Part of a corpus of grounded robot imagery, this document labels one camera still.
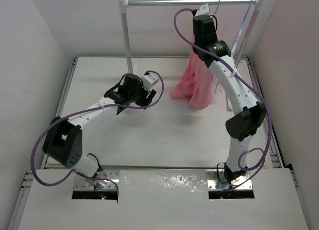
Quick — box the pink t shirt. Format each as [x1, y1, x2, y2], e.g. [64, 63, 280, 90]
[170, 50, 214, 110]

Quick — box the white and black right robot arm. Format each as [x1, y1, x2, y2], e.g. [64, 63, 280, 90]
[193, 15, 266, 183]

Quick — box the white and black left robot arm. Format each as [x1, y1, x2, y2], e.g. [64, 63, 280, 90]
[42, 72, 159, 177]

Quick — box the white front cover panel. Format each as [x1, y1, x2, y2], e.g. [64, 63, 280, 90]
[19, 169, 308, 230]

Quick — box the white clothes rack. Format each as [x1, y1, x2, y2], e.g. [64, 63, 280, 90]
[117, 0, 268, 111]

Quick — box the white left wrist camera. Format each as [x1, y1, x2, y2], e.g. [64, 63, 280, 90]
[141, 72, 159, 92]

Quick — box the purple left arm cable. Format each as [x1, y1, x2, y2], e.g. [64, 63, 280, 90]
[29, 70, 165, 193]

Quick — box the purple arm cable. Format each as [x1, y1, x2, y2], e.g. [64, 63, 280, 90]
[173, 8, 273, 191]
[29, 70, 165, 193]

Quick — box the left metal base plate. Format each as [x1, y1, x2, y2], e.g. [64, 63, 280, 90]
[73, 169, 120, 191]

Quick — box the metal base plate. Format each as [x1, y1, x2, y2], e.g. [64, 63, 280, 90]
[73, 169, 120, 191]
[206, 169, 253, 191]

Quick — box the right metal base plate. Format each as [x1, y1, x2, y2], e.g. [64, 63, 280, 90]
[206, 169, 253, 191]

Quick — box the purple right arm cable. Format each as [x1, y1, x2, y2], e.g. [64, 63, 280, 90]
[173, 8, 273, 191]

